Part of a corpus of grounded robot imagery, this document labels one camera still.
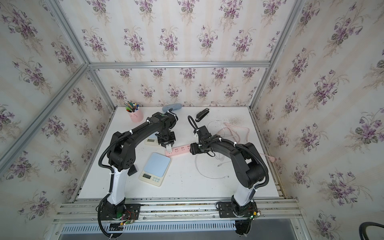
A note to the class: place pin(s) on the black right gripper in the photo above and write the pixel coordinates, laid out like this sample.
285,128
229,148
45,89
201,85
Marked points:
194,150

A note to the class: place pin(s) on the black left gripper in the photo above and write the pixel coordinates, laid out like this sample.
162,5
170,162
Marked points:
161,142

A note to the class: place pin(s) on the white charger plug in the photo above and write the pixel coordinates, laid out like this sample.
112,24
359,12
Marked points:
169,148

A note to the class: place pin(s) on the pink power strip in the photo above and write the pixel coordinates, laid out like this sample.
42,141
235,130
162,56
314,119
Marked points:
176,151

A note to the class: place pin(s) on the blue cream kitchen scale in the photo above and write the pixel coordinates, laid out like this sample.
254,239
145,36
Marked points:
155,169

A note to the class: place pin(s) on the black power adapter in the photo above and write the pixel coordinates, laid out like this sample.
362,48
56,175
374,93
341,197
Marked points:
132,170

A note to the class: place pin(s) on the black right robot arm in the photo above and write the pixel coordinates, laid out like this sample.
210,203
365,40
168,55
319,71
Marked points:
250,169

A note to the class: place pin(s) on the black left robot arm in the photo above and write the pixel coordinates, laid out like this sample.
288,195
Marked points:
119,157

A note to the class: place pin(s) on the blue fabric glasses case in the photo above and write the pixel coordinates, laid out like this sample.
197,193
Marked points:
172,107

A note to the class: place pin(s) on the black stapler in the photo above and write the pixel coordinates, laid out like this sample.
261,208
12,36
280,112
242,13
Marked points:
202,114

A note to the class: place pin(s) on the pink metal pen bucket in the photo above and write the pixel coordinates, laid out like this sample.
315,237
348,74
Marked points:
136,116

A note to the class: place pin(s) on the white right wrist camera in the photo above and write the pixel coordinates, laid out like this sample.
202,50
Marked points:
197,138

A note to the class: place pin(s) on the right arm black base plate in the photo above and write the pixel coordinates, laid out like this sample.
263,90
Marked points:
233,210

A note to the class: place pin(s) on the aluminium mounting rail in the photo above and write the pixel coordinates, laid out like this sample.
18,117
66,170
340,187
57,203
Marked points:
166,210

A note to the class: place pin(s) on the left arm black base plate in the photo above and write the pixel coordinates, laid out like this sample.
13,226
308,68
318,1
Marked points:
129,212

